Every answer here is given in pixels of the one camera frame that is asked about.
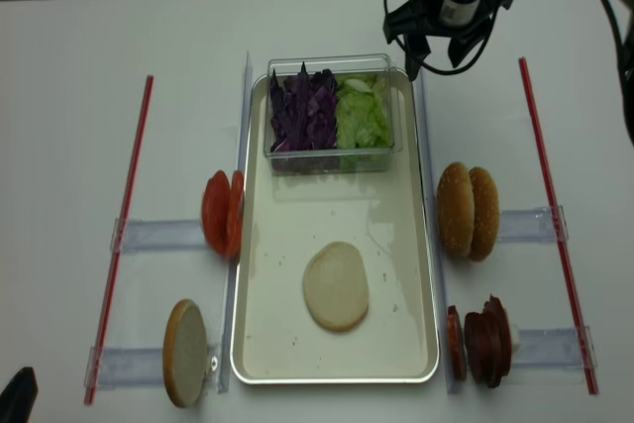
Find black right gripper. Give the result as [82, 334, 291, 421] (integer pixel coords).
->
[383, 0, 513, 66]

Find white metal tray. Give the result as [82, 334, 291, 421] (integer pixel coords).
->
[231, 70, 440, 384]

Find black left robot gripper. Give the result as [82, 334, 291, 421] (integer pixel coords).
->
[0, 367, 39, 423]

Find clear side rail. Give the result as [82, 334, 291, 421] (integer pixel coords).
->
[217, 52, 253, 393]
[412, 72, 461, 395]

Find tomato slice, inner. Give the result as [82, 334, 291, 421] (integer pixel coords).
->
[225, 170, 244, 259]

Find green lettuce shreds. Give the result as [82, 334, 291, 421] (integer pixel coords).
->
[335, 74, 392, 150]

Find sesame bun top, outer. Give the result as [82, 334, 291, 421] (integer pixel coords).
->
[469, 166, 500, 262]

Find purple cabbage shreds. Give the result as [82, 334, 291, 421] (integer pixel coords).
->
[268, 63, 338, 153]

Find clear tomato holder track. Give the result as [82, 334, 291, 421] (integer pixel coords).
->
[110, 219, 207, 254]

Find brown meat patty slices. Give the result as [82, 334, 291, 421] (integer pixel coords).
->
[464, 295, 512, 388]

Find red sausage slice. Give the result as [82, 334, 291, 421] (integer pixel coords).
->
[447, 305, 467, 381]

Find clear plastic salad container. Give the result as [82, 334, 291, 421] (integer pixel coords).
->
[264, 53, 397, 175]

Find sesame bun top, inner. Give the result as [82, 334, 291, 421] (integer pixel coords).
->
[436, 161, 475, 259]

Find right clear side rail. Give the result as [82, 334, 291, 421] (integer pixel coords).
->
[412, 72, 461, 395]

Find tomato slice,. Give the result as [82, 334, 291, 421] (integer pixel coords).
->
[225, 170, 244, 259]
[201, 170, 230, 256]

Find clear meat holder track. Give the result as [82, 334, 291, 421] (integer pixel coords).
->
[510, 324, 596, 370]

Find left clear side rail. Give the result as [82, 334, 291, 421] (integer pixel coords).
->
[217, 52, 253, 393]

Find sesame bun ,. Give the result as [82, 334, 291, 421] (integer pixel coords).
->
[436, 161, 475, 259]
[469, 166, 500, 262]

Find right red plastic rail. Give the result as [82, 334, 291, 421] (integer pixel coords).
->
[518, 56, 599, 395]

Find red plastic rail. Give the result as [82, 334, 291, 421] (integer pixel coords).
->
[518, 56, 599, 395]
[83, 75, 154, 406]

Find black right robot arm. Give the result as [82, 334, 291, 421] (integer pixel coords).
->
[382, 0, 633, 133]

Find upright bun bottom slice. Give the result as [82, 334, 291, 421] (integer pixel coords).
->
[162, 299, 207, 408]

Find left red plastic rail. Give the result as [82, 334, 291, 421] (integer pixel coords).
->
[83, 75, 154, 406]

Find bun bottom on tray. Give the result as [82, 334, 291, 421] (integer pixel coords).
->
[302, 241, 370, 332]

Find clear bread holder track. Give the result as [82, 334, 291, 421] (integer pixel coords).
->
[84, 341, 222, 389]

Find tomato slice, outer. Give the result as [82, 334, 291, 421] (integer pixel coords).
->
[201, 170, 230, 256]

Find clear bun holder track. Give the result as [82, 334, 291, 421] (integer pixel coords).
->
[497, 206, 569, 243]

